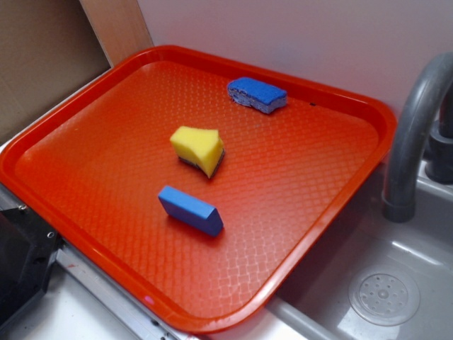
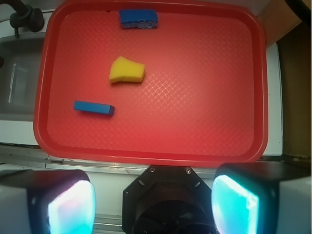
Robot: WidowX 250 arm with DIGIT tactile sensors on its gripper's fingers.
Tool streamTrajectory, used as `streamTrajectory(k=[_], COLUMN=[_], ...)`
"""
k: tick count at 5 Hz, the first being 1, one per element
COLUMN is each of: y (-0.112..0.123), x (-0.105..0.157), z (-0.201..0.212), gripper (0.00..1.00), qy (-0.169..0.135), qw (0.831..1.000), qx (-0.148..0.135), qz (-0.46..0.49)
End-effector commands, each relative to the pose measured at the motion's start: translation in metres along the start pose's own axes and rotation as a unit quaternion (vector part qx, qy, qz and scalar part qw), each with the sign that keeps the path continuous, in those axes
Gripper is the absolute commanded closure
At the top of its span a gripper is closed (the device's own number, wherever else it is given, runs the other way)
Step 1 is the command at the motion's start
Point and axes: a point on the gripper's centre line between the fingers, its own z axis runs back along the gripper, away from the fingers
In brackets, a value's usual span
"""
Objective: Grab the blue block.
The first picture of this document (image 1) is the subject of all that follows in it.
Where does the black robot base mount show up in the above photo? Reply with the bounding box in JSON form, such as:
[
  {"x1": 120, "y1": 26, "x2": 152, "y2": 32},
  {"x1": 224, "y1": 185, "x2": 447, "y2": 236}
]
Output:
[{"x1": 1, "y1": 205, "x2": 62, "y2": 332}]

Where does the yellow sponge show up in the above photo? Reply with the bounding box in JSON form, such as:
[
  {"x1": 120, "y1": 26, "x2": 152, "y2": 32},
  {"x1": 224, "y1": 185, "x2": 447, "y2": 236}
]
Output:
[{"x1": 170, "y1": 126, "x2": 224, "y2": 179}]

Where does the grey toy faucet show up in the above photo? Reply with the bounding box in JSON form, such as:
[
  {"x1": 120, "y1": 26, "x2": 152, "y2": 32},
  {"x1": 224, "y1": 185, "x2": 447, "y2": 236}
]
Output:
[{"x1": 382, "y1": 52, "x2": 452, "y2": 222}]

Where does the grey toy sink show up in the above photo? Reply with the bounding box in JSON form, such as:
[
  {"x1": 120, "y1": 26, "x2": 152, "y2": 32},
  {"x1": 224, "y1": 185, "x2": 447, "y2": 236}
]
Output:
[{"x1": 268, "y1": 170, "x2": 452, "y2": 339}]

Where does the sink drain strainer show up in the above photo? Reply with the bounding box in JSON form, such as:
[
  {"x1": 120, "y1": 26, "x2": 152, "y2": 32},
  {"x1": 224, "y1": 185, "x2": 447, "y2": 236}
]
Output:
[{"x1": 348, "y1": 268, "x2": 420, "y2": 327}]

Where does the brown cardboard panel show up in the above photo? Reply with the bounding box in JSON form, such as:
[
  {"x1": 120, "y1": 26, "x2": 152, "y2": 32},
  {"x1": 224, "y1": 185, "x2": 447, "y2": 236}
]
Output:
[{"x1": 1, "y1": 1, "x2": 110, "y2": 142}]

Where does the blue wooden block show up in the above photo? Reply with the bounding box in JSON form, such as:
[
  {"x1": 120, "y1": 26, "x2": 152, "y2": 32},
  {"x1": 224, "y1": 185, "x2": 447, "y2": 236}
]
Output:
[{"x1": 158, "y1": 186, "x2": 224, "y2": 237}]

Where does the blue sponge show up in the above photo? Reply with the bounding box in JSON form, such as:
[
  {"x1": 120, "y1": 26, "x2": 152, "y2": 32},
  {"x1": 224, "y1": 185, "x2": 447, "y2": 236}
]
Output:
[{"x1": 226, "y1": 77, "x2": 287, "y2": 114}]

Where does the light wooden board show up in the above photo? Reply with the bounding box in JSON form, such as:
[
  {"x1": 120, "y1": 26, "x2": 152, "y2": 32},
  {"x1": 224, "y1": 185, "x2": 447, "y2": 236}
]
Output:
[{"x1": 80, "y1": 0, "x2": 154, "y2": 67}]

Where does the orange plastic tray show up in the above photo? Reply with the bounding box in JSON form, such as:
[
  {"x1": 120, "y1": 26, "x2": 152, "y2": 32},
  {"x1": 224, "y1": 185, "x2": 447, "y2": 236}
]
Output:
[{"x1": 1, "y1": 46, "x2": 396, "y2": 334}]

